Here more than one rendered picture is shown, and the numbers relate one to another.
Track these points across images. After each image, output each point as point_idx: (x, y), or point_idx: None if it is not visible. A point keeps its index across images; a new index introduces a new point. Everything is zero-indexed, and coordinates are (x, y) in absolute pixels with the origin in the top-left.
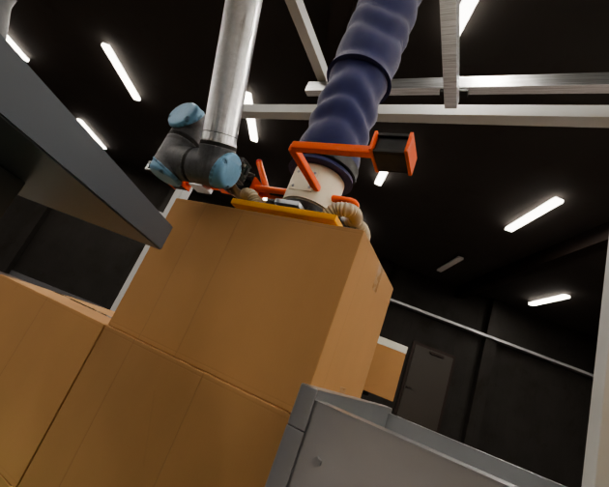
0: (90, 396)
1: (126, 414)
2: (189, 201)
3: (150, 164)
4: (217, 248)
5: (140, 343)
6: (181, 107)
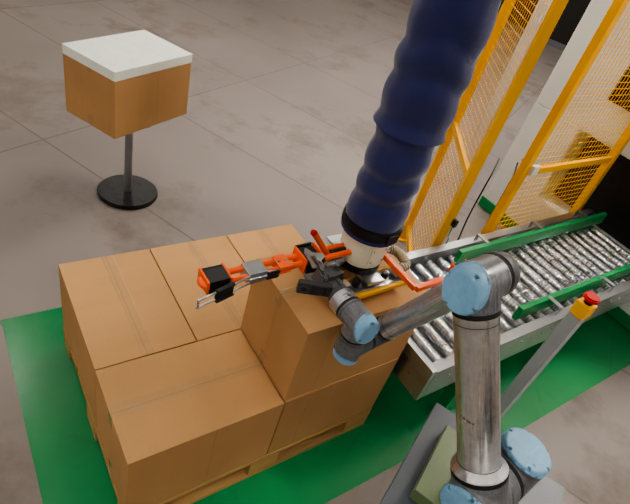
0: (293, 418)
1: (319, 406)
2: (322, 330)
3: (348, 365)
4: None
5: (316, 391)
6: (367, 331)
